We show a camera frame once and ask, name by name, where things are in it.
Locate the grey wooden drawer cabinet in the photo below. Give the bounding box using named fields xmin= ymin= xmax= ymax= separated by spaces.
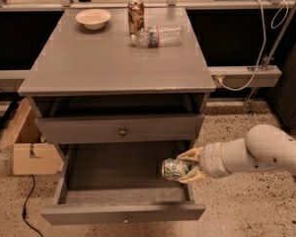
xmin=17 ymin=6 xmax=217 ymax=226

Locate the dark grey side cabinet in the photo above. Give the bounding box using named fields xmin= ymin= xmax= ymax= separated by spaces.
xmin=268 ymin=42 xmax=296 ymax=128

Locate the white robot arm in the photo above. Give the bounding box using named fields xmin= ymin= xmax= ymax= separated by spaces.
xmin=177 ymin=124 xmax=296 ymax=184

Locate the cardboard box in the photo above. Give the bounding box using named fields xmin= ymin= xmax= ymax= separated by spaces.
xmin=0 ymin=99 xmax=63 ymax=175

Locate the brown gold soda can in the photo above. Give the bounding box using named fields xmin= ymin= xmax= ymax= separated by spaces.
xmin=127 ymin=0 xmax=144 ymax=35

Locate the green white 7up can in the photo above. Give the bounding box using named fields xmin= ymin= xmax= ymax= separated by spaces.
xmin=162 ymin=158 xmax=191 ymax=181

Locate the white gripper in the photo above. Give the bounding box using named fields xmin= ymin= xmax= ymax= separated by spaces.
xmin=177 ymin=142 xmax=228 ymax=184

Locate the open grey middle drawer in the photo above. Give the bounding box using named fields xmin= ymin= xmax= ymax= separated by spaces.
xmin=41 ymin=141 xmax=205 ymax=225

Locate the clear plastic water bottle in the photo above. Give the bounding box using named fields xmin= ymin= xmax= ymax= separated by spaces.
xmin=131 ymin=25 xmax=184 ymax=48

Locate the white cable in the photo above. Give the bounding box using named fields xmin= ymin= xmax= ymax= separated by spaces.
xmin=215 ymin=0 xmax=290 ymax=92

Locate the metal stand pole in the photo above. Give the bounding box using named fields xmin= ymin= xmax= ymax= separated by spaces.
xmin=244 ymin=0 xmax=296 ymax=116

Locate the black power cable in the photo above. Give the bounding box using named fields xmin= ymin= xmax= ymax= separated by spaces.
xmin=21 ymin=175 xmax=44 ymax=237

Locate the closed grey upper drawer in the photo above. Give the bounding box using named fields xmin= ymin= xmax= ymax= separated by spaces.
xmin=36 ymin=115 xmax=204 ymax=144

